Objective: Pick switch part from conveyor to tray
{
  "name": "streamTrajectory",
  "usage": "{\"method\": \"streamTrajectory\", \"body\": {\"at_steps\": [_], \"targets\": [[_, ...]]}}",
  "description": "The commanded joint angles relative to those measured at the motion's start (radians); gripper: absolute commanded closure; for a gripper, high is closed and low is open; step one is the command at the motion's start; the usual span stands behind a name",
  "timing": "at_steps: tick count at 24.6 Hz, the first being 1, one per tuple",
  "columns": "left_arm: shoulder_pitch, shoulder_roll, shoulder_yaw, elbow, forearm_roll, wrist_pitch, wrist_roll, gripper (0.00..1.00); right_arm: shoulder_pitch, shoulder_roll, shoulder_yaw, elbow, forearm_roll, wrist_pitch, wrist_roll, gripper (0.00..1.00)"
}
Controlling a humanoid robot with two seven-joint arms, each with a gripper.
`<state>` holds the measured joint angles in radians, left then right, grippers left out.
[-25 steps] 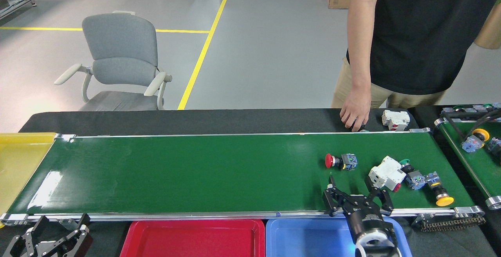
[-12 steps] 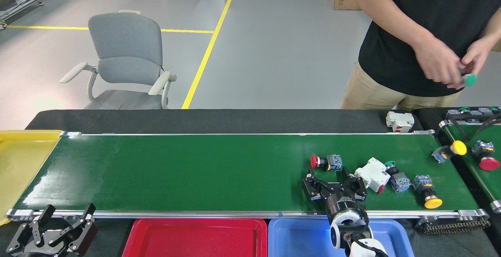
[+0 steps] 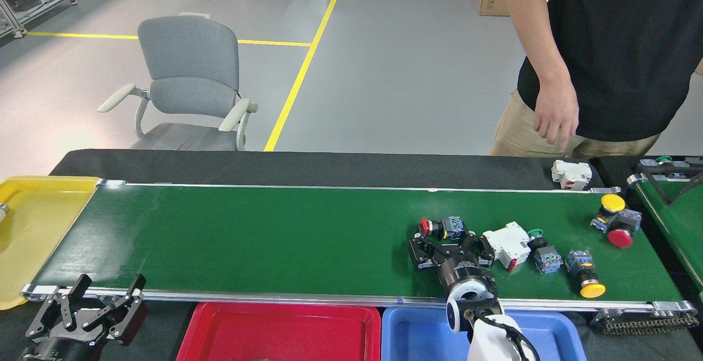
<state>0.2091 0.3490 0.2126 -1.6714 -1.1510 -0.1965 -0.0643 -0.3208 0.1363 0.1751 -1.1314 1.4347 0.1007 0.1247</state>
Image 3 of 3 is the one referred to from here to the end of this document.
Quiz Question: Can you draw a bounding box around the white circuit breaker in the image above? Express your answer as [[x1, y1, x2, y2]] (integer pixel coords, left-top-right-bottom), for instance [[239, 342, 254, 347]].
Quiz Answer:
[[551, 159, 593, 192], [482, 221, 532, 273]]

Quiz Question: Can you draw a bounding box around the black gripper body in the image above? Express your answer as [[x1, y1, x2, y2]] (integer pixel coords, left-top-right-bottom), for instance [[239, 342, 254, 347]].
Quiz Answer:
[[437, 255, 498, 298], [19, 335, 83, 361]]

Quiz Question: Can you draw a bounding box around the blue plastic bin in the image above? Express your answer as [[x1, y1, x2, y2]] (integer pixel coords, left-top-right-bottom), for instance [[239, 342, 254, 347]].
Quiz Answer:
[[381, 306, 587, 361]]

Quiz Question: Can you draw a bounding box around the red plastic bin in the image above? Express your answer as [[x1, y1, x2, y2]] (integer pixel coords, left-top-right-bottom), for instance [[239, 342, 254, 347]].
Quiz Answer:
[[176, 302, 382, 361]]

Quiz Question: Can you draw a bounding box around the yellow plastic tray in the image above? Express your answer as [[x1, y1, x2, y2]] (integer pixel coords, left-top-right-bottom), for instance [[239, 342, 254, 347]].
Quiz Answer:
[[0, 176, 101, 311]]

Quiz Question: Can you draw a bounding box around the person's right hand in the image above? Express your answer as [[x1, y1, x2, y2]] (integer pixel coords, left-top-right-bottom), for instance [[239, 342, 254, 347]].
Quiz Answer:
[[533, 84, 580, 152]]

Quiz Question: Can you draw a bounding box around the conveyor drive chain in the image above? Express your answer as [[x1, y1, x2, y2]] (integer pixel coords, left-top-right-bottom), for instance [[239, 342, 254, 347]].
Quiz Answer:
[[601, 317, 701, 335]]

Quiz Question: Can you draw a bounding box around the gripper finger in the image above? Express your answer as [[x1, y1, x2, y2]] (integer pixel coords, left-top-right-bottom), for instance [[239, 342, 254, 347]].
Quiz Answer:
[[25, 273, 93, 345], [408, 232, 456, 271], [77, 273, 150, 347], [460, 233, 496, 269]]

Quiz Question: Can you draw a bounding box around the metal frame shelf rack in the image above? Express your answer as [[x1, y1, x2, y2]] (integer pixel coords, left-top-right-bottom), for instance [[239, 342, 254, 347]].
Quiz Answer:
[[0, 0, 77, 39]]

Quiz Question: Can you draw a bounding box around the long green conveyor belt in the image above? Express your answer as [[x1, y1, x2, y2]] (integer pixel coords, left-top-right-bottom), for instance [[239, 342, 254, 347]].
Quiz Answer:
[[21, 179, 699, 323]]

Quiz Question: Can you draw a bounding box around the red button switch yellow band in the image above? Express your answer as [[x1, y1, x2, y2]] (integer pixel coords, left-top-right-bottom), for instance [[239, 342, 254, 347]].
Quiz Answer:
[[419, 216, 467, 241]]

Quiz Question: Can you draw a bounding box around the person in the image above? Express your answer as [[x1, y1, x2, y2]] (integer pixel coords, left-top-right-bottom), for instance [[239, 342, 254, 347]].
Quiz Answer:
[[489, 0, 703, 158]]

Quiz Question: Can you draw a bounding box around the grey office chair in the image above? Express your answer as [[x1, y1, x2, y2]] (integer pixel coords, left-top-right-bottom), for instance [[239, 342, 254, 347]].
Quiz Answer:
[[98, 12, 259, 152]]

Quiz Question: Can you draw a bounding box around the green infeed conveyor belt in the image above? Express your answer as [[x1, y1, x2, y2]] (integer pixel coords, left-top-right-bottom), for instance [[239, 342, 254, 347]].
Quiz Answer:
[[626, 162, 703, 296]]

